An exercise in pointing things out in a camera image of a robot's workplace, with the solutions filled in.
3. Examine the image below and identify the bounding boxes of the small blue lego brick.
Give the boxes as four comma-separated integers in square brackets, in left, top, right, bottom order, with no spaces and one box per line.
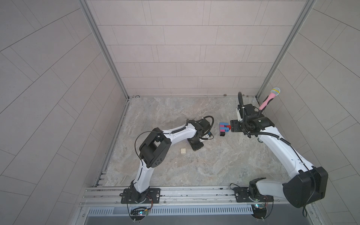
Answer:
[220,127,229,132]

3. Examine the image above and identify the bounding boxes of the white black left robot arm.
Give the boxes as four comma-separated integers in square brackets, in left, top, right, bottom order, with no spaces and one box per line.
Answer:
[130,115,214,203]

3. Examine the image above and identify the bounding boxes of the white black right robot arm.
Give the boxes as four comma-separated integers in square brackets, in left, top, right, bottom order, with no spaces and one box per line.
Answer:
[230,88,328,219]

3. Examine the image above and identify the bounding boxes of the pink toy microphone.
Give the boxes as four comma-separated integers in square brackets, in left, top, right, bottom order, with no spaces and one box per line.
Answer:
[259,87,281,111]

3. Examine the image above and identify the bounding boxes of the right green circuit board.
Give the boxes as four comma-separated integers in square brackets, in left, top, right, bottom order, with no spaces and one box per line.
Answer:
[252,204,267,214]

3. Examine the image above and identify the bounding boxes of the green circuit board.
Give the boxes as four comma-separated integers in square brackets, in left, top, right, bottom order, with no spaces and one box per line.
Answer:
[252,204,267,214]
[130,207,151,217]

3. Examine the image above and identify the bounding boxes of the left green circuit board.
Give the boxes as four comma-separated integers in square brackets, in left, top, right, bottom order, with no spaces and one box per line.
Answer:
[130,207,151,217]

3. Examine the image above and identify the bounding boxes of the black corrugated cable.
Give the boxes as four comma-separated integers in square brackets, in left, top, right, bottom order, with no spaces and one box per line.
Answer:
[237,91,245,113]

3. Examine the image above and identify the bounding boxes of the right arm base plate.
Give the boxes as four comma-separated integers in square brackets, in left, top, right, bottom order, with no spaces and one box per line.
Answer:
[232,187,274,204]

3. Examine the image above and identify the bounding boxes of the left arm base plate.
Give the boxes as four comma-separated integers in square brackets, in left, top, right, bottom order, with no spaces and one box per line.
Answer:
[121,188,161,204]

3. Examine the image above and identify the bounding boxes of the aluminium rail frame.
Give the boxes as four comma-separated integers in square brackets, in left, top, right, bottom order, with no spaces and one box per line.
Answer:
[78,184,314,209]

